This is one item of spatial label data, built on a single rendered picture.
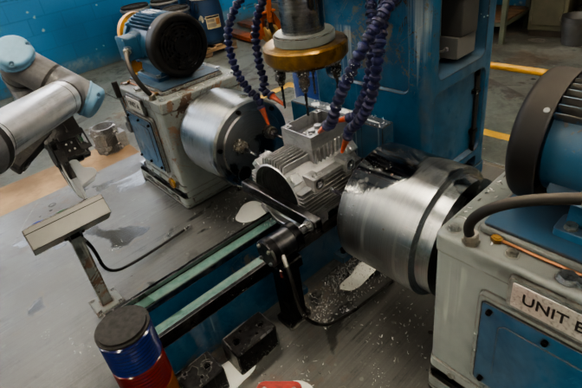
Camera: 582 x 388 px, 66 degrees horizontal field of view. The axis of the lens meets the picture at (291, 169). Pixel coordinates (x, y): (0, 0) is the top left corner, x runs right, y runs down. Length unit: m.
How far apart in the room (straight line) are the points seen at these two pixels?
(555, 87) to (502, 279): 0.25
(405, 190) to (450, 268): 0.15
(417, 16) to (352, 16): 0.19
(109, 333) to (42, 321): 0.75
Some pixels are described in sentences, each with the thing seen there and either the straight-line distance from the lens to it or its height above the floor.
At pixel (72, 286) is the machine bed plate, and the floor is 0.80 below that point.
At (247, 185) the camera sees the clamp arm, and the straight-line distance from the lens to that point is 1.07.
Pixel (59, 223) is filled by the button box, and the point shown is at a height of 1.07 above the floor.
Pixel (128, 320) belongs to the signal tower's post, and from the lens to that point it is 0.55.
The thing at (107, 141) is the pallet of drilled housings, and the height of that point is 0.25.
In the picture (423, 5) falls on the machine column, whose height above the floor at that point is 1.37.
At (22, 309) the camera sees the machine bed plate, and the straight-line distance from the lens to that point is 1.36.
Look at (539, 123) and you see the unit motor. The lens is 0.61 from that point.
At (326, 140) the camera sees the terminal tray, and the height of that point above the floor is 1.12.
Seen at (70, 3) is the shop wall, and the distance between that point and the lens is 6.59.
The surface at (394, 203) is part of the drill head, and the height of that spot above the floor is 1.13.
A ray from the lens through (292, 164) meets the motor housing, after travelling 0.98.
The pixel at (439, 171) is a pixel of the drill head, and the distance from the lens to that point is 0.80.
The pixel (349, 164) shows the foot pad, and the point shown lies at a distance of 1.03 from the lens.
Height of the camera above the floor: 1.59
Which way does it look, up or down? 31 degrees down
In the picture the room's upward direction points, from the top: 9 degrees counter-clockwise
